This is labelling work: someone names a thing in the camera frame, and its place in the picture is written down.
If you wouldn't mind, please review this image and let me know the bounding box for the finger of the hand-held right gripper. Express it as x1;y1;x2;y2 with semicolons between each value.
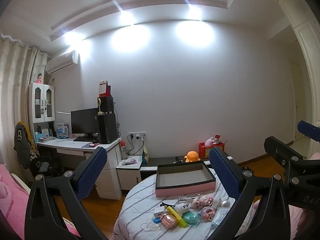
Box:
297;120;320;142
264;136;320;188

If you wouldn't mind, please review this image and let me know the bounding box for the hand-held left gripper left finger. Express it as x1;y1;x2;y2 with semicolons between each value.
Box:
24;147;108;240

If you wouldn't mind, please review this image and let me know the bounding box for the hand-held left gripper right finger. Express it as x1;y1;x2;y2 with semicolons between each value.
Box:
209;147;292;240

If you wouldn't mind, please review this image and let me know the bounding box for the pink storage box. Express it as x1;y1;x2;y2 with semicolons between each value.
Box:
155;160;217;197

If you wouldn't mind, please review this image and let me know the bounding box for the pastel brick figure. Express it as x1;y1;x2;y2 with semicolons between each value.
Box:
200;206;216;222

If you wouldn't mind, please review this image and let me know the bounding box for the white plug adapter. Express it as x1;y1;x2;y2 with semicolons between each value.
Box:
174;203;191;216

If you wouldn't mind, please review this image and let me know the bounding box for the yellow highlighter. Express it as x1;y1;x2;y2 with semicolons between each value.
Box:
167;206;188;228

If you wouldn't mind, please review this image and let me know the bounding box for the white desk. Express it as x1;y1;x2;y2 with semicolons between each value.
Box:
35;137;123;201

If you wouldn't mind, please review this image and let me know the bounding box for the red toy crate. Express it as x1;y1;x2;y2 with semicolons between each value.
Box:
199;142;223;159

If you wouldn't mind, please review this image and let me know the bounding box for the orange plush octopus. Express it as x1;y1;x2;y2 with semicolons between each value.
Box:
184;151;200;163

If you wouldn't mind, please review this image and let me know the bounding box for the white bedside cabinet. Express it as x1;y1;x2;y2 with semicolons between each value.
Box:
115;155;143;190

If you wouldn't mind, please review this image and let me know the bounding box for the pink brick figure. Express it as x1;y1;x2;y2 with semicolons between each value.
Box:
191;196;213;209

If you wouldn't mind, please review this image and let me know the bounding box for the black office chair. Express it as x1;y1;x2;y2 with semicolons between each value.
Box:
15;121;64;179

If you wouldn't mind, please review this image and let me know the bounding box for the black computer tower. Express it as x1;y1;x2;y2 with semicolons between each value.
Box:
97;112;118;144

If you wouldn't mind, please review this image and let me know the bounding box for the blue and white box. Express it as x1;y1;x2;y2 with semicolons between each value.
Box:
56;122;69;139

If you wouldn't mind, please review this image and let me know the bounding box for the black computer monitor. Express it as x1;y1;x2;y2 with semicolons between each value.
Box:
71;108;99;136

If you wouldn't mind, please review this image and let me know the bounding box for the teal round container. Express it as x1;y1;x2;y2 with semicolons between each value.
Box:
182;211;201;227

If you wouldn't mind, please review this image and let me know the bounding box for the striped white tablecloth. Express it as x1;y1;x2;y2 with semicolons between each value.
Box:
113;169;258;240

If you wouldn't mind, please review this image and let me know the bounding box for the black speaker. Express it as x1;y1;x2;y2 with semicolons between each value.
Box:
99;96;114;113

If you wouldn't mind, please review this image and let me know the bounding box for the rose gold metallic case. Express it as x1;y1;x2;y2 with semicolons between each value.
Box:
160;214;181;230

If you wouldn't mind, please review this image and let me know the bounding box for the grey patterned jacket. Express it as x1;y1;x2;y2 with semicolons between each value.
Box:
13;121;41;170

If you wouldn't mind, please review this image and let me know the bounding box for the red and white box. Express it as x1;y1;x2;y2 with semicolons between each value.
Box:
98;80;112;98

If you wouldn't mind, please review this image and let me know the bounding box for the pink bed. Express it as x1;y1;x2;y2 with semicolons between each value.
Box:
0;164;82;240

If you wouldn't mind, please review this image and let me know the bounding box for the white glass-door cabinet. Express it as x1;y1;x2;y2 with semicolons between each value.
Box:
27;82;56;130

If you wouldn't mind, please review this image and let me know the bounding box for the white air conditioner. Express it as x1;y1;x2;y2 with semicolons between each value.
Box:
45;50;79;75

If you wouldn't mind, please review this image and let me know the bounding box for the beige curtain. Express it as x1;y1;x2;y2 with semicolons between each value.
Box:
0;34;48;167

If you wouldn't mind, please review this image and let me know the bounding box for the white wall socket strip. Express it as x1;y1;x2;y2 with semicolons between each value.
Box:
128;131;147;140

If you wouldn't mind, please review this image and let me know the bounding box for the white door frame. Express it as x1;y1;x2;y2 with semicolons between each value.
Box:
277;0;320;157

